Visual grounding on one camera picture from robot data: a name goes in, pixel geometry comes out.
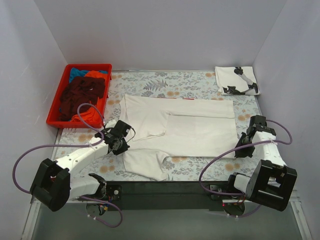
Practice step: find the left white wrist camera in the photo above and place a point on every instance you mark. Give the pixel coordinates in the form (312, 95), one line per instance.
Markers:
(105, 129)

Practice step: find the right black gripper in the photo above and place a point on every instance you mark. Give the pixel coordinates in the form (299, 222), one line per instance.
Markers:
(243, 146)

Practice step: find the maroon t-shirt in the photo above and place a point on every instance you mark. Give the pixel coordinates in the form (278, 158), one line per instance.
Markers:
(82, 89)

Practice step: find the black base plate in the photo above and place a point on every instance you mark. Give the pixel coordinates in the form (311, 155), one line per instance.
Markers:
(170, 195)

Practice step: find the red plastic bin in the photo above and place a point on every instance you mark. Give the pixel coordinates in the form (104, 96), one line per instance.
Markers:
(54, 112)

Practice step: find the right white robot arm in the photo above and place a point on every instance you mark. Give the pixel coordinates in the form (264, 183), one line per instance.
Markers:
(272, 181)

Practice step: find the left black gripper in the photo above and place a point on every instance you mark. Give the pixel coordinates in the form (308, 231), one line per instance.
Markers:
(119, 146)

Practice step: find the blue t-shirt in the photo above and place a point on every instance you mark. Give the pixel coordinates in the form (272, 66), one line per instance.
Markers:
(74, 72)

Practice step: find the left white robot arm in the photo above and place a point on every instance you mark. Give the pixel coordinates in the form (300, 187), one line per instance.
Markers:
(54, 183)

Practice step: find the folded white printed t-shirt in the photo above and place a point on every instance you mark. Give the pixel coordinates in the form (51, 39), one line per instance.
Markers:
(239, 80)

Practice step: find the white Coca-Cola t-shirt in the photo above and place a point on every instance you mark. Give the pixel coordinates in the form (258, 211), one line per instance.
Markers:
(172, 127)

